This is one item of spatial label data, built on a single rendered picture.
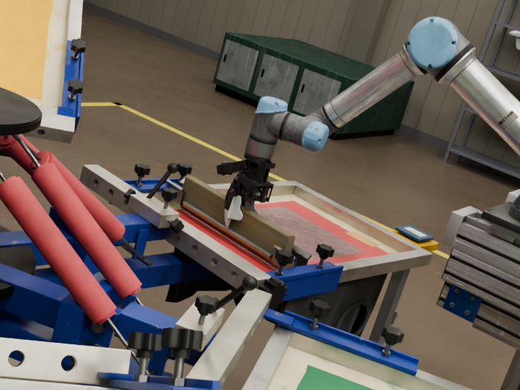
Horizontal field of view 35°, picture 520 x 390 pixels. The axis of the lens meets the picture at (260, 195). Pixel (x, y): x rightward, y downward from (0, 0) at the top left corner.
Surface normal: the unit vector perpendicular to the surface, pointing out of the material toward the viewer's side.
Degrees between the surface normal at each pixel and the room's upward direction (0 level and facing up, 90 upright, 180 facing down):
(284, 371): 0
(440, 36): 86
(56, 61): 32
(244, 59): 90
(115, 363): 58
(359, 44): 90
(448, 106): 90
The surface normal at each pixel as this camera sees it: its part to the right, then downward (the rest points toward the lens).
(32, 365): 0.37, -0.18
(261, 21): -0.55, 0.11
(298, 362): 0.27, -0.92
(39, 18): 0.37, -0.59
